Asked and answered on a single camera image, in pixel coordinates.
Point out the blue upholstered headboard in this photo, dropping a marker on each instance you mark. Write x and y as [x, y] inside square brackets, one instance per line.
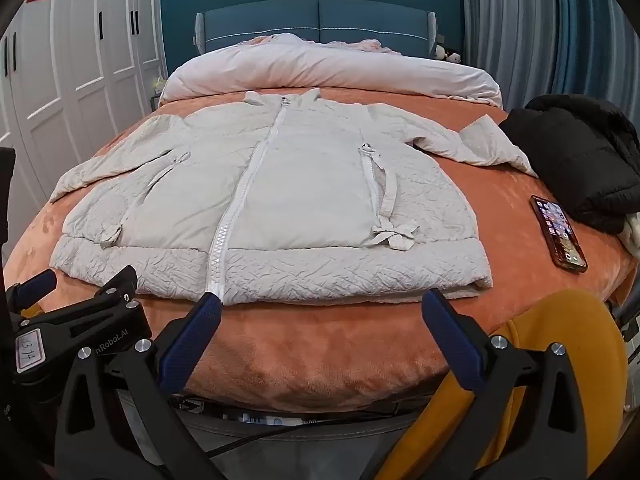
[260, 25]

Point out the white wardrobe doors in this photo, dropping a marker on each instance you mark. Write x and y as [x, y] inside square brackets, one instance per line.
[90, 60]

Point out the beige padded jacket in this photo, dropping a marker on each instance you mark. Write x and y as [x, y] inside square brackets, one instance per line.
[300, 185]

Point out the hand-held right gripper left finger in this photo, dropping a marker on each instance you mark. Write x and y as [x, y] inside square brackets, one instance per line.
[192, 340]

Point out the person's yellow trouser leg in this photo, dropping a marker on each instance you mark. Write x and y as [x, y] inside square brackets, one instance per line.
[565, 320]

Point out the small plush toy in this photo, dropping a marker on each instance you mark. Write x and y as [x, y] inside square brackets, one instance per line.
[453, 56]
[440, 51]

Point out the orange bed blanket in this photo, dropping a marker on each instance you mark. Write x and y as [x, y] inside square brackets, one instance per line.
[325, 350]

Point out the pale pink duvet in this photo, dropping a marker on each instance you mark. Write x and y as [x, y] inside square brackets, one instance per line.
[325, 65]

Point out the black padded jacket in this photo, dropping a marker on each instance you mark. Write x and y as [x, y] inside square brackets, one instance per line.
[565, 150]

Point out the grey blue curtain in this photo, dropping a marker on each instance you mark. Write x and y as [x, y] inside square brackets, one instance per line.
[525, 20]

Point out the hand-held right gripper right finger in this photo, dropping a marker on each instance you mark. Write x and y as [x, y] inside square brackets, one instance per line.
[452, 340]

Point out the cream cloth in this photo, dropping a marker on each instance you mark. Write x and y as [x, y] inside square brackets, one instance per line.
[631, 230]

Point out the smartphone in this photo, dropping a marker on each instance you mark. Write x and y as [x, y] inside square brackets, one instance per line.
[560, 232]

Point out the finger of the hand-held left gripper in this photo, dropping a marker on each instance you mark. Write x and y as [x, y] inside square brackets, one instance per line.
[35, 285]
[107, 301]

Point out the bedside table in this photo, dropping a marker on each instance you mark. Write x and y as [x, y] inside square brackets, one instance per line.
[155, 102]

